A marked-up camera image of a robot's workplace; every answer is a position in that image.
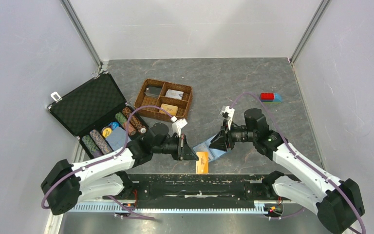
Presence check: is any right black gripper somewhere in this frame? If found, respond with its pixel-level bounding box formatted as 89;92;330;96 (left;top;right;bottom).
209;119;257;151

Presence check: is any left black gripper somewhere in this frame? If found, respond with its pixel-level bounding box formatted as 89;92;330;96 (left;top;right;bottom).
152;134;199;161

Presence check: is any blue card holder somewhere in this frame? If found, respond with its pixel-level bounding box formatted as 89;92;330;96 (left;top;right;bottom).
193;136;228;162

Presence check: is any gold credit card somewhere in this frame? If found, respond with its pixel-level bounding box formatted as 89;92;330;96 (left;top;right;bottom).
196;152;209;174

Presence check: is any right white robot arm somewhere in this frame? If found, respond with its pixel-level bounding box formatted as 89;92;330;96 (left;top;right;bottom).
209;106;365;234

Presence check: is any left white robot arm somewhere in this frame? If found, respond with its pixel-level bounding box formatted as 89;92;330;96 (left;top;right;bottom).
40;123;199;215

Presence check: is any gold VIP card stack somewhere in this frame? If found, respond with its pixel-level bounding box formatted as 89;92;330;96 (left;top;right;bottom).
159;103;179;116

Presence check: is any silver VIP card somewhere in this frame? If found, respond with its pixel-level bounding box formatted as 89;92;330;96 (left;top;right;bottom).
165;89;184;100

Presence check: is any black VIP card stack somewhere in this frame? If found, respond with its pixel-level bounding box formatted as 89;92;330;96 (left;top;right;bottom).
144;85;162;98

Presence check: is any blue playing card deck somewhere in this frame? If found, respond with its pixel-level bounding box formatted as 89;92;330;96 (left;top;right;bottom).
106;127;127;151

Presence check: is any brown woven divided basket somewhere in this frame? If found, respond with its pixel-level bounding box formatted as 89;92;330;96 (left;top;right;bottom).
134;78;193;122

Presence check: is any red white chip row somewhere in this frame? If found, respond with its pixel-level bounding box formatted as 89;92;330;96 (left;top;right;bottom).
122;121;137;136

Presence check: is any orange black chip row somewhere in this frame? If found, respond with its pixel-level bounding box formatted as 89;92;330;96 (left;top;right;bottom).
122;107;147;134

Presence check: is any red blue toy brick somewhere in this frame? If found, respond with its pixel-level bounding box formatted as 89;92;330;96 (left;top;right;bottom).
260;93;282;103

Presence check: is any yellow poker chip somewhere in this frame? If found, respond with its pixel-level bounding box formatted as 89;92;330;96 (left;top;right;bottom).
101;126;112;138

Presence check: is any green chip row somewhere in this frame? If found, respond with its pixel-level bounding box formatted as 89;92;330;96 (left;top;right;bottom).
82;135;103;157

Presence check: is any black poker chip case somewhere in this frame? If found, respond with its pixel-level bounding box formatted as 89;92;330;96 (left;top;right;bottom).
47;72;134;159

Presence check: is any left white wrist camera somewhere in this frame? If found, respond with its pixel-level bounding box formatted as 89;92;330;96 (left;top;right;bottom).
170;116;187;137

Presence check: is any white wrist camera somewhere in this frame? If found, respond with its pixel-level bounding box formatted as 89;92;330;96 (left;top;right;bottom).
220;106;235;130
170;116;187;137

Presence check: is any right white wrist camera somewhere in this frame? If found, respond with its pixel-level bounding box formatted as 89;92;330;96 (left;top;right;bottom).
220;106;235;130

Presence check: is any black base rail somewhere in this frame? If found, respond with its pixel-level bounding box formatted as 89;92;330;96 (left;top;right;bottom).
114;174;279;209

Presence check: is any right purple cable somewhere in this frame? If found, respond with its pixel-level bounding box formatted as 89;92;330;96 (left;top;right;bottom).
229;92;367;234

